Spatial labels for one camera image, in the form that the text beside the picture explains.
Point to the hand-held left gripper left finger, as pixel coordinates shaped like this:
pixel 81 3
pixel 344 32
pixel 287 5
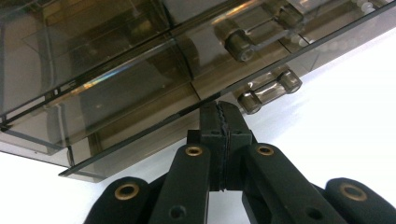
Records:
pixel 211 140

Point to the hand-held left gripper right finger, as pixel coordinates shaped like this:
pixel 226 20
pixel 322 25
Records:
pixel 238 137

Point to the smoked acrylic bottom drawer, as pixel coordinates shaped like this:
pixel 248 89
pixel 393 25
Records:
pixel 271 91

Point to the smoked acrylic drawer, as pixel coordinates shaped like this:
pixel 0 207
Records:
pixel 271 91
pixel 239 46

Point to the smoked acrylic drawer box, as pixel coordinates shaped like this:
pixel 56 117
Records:
pixel 93 62

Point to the smoked acrylic middle drawer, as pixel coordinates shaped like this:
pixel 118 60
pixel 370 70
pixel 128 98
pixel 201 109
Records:
pixel 239 46

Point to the white table sheet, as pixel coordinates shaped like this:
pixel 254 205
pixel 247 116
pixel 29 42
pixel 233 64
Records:
pixel 342 109

